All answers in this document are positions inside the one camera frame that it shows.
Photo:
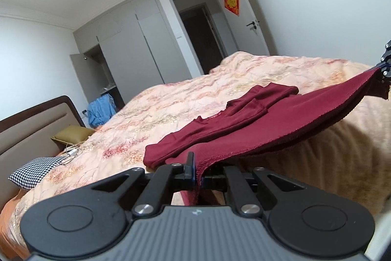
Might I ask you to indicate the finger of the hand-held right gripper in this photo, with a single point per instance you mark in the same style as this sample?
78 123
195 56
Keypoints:
385 77
386 57

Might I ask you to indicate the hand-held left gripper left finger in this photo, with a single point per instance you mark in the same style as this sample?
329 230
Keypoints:
191 166

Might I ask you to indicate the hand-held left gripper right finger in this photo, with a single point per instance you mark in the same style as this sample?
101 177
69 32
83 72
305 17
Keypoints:
235 184

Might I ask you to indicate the dark red sweater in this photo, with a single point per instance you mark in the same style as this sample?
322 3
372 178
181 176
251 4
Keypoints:
262 120

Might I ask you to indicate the floral quilt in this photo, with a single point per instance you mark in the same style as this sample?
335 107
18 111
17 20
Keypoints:
137 117

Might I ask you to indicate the blue garment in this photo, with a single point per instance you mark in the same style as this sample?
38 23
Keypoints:
100 111

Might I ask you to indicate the white charger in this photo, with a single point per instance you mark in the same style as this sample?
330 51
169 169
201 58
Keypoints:
72 152

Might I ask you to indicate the olive green pillow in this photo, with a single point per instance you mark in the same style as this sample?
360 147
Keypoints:
73 134

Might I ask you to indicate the grey wardrobe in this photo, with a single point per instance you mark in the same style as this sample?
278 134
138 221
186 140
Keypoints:
131 53

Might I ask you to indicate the white door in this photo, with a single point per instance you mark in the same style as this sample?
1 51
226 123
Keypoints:
244 44

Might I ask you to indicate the houndstooth pillow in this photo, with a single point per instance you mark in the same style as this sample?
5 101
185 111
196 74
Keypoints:
33 172

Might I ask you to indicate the red door decoration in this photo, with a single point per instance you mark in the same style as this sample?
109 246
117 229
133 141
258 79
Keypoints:
231 1

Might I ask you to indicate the padded bed headboard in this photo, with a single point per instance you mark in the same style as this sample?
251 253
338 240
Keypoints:
27 129

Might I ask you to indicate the orange bed sheet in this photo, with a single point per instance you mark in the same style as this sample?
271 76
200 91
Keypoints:
9 227

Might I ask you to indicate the white door frame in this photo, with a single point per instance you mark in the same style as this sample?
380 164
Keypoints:
174 22

